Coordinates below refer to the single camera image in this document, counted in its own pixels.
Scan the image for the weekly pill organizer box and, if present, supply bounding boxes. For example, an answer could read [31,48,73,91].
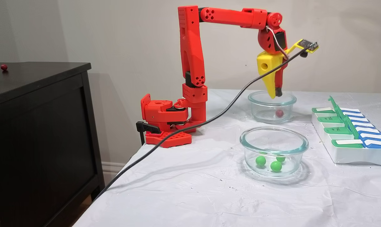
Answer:
[311,96,381,166]

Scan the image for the clear glass bowl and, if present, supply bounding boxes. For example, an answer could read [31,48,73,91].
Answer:
[248,90,297,124]
[240,126,309,177]

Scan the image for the black table clamp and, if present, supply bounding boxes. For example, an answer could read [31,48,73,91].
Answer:
[136,121,161,145]

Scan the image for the white tablecloth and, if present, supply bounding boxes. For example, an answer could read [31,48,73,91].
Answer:
[74,90,381,227]

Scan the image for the black wooden cabinet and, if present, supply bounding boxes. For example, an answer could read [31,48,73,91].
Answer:
[0,62,105,227]

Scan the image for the thin servo wires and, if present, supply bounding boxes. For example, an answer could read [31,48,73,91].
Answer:
[266,27,288,60]

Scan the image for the camera board on yellow mount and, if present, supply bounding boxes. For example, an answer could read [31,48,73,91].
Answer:
[286,38,319,58]

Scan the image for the black camera cable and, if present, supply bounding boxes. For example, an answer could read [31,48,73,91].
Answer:
[92,47,317,202]

